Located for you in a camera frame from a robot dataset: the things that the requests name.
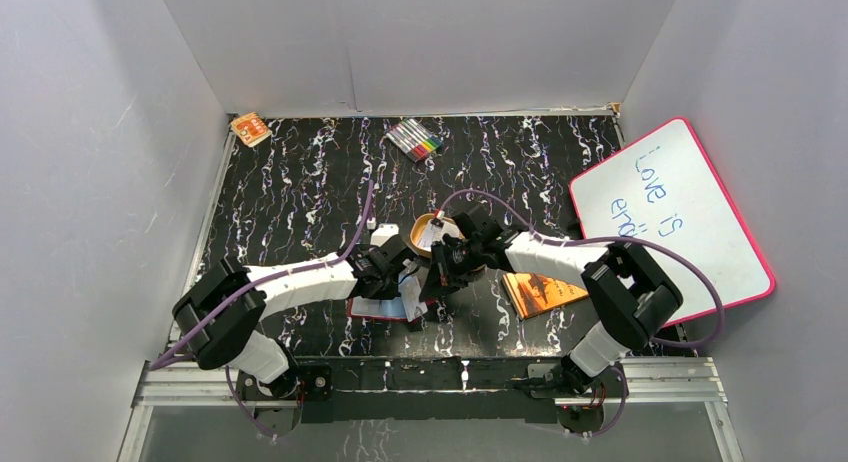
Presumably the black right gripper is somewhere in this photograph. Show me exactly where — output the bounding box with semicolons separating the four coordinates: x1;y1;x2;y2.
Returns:
420;238;484;302

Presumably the red leather card holder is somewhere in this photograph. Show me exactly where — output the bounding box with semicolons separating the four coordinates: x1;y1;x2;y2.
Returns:
347;295;436;322

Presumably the yellow oval tray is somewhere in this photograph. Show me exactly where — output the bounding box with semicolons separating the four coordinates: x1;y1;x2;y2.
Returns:
410;213;484;277

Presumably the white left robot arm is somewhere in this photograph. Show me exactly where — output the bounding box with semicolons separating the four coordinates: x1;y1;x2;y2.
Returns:
172;235;415;398

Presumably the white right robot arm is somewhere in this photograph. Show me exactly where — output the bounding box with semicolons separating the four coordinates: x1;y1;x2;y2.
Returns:
420;204;684;396

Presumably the silver VIP card stack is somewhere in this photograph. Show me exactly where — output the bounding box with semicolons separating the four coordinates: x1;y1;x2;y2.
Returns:
416;218;461;251

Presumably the small orange card box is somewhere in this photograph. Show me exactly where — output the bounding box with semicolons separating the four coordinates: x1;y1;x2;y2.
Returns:
230;112;271;147

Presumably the orange paperback book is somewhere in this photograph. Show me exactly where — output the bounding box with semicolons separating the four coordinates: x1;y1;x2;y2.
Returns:
501;273;588;320

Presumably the pack of coloured markers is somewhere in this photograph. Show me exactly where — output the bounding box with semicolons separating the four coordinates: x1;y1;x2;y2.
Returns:
385;118;443;163

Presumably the pink framed whiteboard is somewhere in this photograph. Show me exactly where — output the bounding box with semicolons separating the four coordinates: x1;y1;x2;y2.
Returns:
569;117;776;307

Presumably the black aluminium base frame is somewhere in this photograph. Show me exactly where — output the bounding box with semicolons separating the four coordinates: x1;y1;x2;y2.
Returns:
134;357;727;436

